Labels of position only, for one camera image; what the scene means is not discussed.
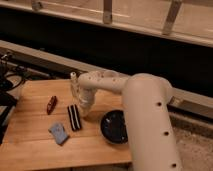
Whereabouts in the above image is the metal railing bracket right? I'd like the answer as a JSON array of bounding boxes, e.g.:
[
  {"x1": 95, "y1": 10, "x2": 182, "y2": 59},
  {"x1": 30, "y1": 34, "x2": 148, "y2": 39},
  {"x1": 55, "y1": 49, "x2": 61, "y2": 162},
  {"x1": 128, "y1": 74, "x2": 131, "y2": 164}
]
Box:
[{"x1": 162, "y1": 0, "x2": 182, "y2": 35}]

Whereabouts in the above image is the clear small bottle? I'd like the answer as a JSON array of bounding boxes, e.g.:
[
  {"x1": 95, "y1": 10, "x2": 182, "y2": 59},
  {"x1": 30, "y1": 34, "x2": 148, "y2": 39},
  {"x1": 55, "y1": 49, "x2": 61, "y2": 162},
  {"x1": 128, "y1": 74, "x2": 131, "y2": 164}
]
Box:
[{"x1": 70, "y1": 72, "x2": 79, "y2": 99}]

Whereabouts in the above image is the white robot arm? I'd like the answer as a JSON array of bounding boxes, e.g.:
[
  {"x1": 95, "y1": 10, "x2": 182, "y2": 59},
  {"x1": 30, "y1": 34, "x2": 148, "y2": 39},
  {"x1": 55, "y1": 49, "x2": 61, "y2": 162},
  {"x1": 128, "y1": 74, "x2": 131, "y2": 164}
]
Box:
[{"x1": 78, "y1": 72, "x2": 183, "y2": 171}]

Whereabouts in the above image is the metal railing bracket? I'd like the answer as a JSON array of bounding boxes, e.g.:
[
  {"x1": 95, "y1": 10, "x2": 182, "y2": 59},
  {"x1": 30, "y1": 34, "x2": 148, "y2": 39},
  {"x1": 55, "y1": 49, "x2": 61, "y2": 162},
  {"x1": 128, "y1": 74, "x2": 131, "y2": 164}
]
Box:
[
  {"x1": 162, "y1": 0, "x2": 182, "y2": 35},
  {"x1": 31, "y1": 0, "x2": 43, "y2": 11},
  {"x1": 103, "y1": 0, "x2": 112, "y2": 24}
]

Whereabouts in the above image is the black cables and equipment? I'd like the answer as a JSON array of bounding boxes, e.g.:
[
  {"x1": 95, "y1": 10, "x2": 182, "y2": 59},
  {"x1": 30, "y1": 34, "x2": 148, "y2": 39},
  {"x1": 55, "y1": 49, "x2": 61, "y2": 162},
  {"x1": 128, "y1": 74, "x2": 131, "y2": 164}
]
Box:
[{"x1": 0, "y1": 52, "x2": 29, "y2": 146}]

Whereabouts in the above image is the metal railing bracket left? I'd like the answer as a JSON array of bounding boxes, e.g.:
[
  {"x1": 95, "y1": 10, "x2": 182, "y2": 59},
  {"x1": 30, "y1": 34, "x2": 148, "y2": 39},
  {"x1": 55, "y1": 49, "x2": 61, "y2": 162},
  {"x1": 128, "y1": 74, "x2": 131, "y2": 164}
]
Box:
[{"x1": 31, "y1": 0, "x2": 43, "y2": 11}]

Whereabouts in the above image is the black white striped eraser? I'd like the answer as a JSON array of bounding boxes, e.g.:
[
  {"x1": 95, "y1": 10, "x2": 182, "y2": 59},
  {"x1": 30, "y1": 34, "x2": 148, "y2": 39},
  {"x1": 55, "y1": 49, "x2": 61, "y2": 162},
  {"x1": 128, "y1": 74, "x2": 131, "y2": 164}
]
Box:
[{"x1": 67, "y1": 104, "x2": 82, "y2": 131}]

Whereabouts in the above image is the red pocket knife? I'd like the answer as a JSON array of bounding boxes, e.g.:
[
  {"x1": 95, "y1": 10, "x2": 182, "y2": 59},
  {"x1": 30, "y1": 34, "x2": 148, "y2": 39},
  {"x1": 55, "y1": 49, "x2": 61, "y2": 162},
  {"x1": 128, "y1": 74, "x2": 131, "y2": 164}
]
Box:
[{"x1": 47, "y1": 96, "x2": 57, "y2": 114}]

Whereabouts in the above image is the blue sponge cloth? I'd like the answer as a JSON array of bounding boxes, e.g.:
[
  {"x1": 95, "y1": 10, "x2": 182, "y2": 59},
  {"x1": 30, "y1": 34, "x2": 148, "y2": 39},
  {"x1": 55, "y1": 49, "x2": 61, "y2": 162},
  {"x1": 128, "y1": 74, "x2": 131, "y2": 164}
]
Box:
[{"x1": 48, "y1": 123, "x2": 69, "y2": 145}]

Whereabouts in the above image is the black round bowl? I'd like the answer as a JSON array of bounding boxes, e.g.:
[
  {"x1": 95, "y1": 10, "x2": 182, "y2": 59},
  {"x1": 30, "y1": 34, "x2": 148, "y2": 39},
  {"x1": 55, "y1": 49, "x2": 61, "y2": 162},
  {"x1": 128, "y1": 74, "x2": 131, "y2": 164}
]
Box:
[{"x1": 100, "y1": 110, "x2": 128, "y2": 144}]

